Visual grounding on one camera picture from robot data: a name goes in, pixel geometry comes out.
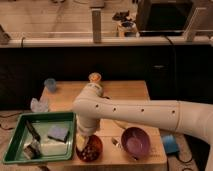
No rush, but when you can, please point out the dark purple grape bunch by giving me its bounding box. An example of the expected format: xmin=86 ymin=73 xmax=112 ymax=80
xmin=81 ymin=147 xmax=99 ymax=161

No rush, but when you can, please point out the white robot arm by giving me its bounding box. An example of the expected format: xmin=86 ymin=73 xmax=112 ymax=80
xmin=72 ymin=83 xmax=213 ymax=171

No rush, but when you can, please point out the red bowl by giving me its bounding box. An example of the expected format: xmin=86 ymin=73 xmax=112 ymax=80
xmin=76 ymin=135 xmax=103 ymax=162

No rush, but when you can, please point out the purple bowl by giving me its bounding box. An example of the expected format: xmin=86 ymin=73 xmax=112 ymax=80
xmin=121 ymin=127 xmax=151 ymax=159

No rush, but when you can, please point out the blue sponge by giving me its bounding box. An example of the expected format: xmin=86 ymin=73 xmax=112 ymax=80
xmin=47 ymin=126 xmax=69 ymax=142

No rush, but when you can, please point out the white cloth in tray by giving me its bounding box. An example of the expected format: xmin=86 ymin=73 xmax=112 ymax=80
xmin=41 ymin=142 xmax=67 ymax=155

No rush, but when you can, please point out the small metal clip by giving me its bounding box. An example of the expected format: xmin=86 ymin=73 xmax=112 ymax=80
xmin=111 ymin=138 xmax=121 ymax=148

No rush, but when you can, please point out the yellow banana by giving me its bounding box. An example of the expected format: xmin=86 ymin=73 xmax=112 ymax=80
xmin=115 ymin=121 xmax=127 ymax=130

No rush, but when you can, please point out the metal scrubber in tray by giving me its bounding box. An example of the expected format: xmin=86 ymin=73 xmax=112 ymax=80
xmin=23 ymin=141 xmax=41 ymax=159

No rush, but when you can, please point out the crumpled clear plastic bag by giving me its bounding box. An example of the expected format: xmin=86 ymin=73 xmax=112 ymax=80
xmin=30 ymin=98 xmax=49 ymax=113

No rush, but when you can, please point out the blue plastic cup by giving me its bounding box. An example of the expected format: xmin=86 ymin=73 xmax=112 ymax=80
xmin=44 ymin=78 xmax=56 ymax=93

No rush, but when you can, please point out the orange topped cup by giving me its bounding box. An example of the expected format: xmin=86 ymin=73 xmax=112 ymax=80
xmin=89 ymin=72 xmax=102 ymax=84

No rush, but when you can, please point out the green plastic tray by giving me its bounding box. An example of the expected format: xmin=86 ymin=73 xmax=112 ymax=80
xmin=3 ymin=112 xmax=76 ymax=164

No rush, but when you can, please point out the blue tape roll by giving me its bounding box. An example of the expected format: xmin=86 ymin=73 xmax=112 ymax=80
xmin=162 ymin=135 xmax=179 ymax=154

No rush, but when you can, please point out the black monitor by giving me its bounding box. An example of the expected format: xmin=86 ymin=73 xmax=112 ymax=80
xmin=136 ymin=0 xmax=193 ymax=35

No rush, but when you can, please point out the black handled brush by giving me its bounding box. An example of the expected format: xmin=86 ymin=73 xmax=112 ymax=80
xmin=26 ymin=120 xmax=41 ymax=142

